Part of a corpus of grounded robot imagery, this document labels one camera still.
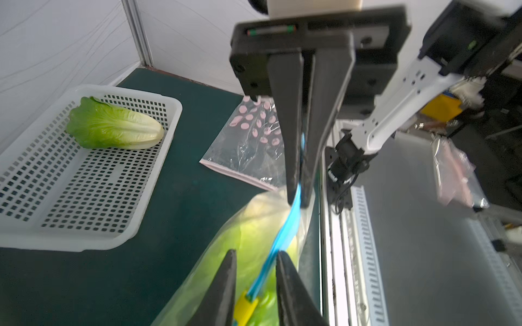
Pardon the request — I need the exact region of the spare plastic bags pile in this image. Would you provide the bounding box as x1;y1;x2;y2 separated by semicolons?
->
432;136;489;210

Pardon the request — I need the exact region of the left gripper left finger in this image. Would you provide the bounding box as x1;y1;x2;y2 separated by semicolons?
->
186;249;237;326

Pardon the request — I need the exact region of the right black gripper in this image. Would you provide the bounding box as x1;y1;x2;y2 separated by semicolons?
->
229;5;411;208

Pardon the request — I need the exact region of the clear blue zipper bag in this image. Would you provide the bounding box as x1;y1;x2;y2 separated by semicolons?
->
150;132;317;326

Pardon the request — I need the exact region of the white plastic basket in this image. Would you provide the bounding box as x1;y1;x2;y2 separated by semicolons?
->
1;85;182;252

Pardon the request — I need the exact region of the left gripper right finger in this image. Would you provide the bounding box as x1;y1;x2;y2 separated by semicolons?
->
276;251;328;326

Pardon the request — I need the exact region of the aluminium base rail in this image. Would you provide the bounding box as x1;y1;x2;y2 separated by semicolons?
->
319;121;392;326

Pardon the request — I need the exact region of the pink dotted zipper bag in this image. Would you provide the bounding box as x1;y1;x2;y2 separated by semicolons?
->
200;96;286;190

